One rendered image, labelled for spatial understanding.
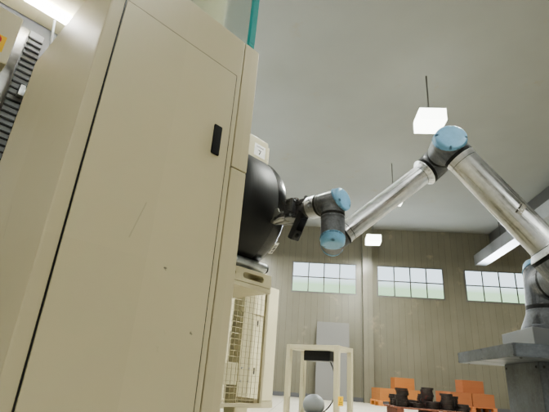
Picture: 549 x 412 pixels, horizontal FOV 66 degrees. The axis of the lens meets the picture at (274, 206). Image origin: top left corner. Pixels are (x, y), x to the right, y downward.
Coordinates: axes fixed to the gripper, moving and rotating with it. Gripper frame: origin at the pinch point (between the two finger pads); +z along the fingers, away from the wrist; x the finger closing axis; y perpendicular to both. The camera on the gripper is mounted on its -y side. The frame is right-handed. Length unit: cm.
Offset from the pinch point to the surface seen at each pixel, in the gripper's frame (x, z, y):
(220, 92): 71, -50, 1
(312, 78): -353, 273, 442
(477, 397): -1120, 325, -75
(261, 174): 8.6, 0.6, 19.9
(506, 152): -815, 91, 436
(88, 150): 97, -50, -27
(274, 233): -4.4, 2.8, -2.8
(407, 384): -1045, 482, -53
